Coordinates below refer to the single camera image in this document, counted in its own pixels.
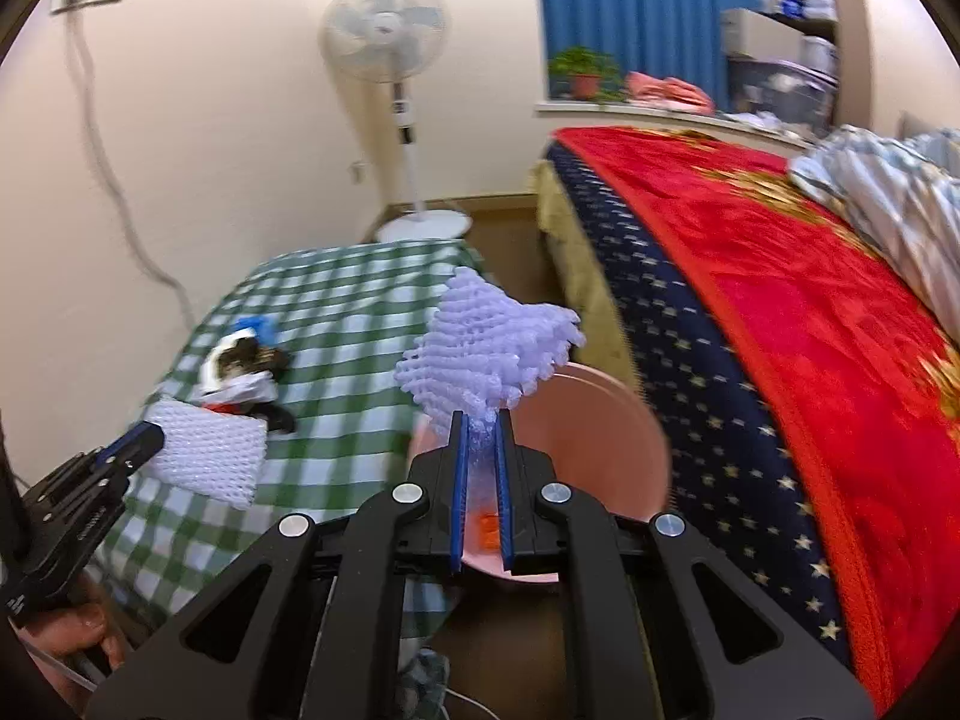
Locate pink folded cloth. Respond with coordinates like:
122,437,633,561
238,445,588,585
625,71,718,116

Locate wall shelf unit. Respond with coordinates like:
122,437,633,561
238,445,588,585
765,0,872,143

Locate person's left hand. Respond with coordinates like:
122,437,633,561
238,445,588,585
26,598,125,692

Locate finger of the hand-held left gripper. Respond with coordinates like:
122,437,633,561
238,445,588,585
91,422,167,478

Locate blue curtain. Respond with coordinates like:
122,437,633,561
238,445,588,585
532,0,778,103

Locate black and white wrapper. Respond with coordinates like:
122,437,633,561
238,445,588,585
198,330,295,436

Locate white foam net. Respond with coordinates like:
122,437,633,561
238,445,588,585
140,398,270,508

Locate beige bed skirt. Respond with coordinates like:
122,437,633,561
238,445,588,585
529,157,646,392

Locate bed with star blanket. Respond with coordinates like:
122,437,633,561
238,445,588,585
540,139,856,670

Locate white windowsill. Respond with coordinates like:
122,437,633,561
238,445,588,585
534,99,815,148

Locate pink plastic bin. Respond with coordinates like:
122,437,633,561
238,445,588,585
409,361,674,587

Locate potted green plant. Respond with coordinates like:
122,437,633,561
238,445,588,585
547,46,628,103

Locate clear plastic storage box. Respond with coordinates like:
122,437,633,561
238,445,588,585
727,56,838,133

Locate blue plastic bag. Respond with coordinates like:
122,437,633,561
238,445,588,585
228,316,280,347

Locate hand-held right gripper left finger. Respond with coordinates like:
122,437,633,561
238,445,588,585
84,411,472,720

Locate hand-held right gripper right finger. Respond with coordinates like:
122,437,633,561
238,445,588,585
493,409,878,720

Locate grey cardboard box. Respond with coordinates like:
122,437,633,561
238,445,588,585
721,7,808,61

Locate white standing fan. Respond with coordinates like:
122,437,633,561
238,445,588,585
319,0,473,245

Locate striped plaid duvet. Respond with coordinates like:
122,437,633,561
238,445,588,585
787,124,960,362

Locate red patterned blanket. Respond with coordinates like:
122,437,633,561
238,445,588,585
555,124,960,715

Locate green checked tablecloth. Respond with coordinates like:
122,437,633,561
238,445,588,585
94,240,497,691

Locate purple foam net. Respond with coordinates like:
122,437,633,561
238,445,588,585
395,266,585,430

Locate grey wall cable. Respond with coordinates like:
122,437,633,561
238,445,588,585
64,11,193,332

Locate white cloth pile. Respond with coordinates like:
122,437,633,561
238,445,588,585
722,112,797,134

